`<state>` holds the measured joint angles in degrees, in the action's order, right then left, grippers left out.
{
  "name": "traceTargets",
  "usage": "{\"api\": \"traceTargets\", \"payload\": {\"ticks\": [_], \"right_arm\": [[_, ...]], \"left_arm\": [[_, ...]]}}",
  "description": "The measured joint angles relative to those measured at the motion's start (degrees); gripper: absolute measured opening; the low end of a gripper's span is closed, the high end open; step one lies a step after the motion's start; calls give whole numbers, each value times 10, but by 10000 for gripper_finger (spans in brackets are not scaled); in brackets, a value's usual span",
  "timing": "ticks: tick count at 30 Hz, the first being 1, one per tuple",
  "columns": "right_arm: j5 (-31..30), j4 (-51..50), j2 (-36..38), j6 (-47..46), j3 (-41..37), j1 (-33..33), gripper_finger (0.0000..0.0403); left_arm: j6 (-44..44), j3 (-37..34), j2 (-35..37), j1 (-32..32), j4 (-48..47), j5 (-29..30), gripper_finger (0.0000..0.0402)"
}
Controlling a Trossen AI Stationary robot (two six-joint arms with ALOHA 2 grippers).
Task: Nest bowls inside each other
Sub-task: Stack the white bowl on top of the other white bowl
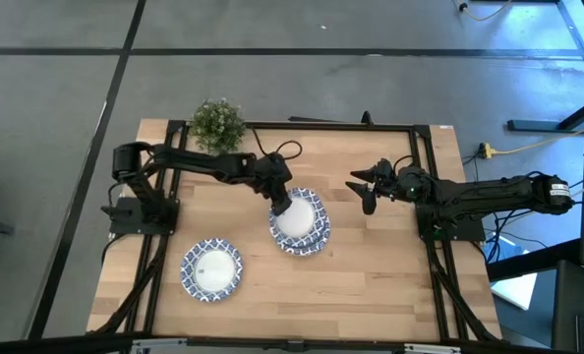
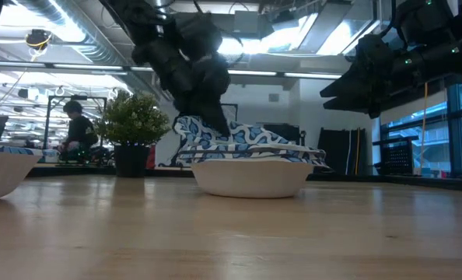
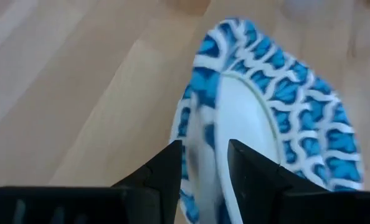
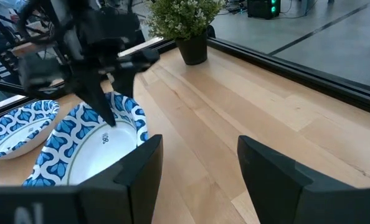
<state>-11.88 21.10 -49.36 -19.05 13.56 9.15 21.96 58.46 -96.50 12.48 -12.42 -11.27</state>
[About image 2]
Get black perforated cabinet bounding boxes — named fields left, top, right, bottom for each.
left=372, top=135, right=419, bottom=177

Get yellow hanging cable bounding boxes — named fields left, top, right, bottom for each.
left=420, top=81, right=429, bottom=172

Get green potted plant, black pot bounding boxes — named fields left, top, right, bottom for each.
left=93, top=90, right=173, bottom=179

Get person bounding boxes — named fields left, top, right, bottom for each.
left=58, top=100, right=100, bottom=163

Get black folded panels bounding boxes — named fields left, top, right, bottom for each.
left=317, top=127, right=367, bottom=177

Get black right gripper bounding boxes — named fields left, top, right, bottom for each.
left=319, top=33, right=427, bottom=120

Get round black ceiling device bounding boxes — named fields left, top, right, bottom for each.
left=24, top=28, right=54, bottom=51

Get black aluminium table frame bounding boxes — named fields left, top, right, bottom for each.
left=26, top=166, right=462, bottom=193

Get blue patterned paper bowl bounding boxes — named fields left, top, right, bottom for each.
left=175, top=153, right=332, bottom=200
left=0, top=142, right=44, bottom=203
left=173, top=115, right=296, bottom=153
left=177, top=143, right=327, bottom=159

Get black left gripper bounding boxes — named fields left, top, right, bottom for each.
left=173, top=56, right=232, bottom=138

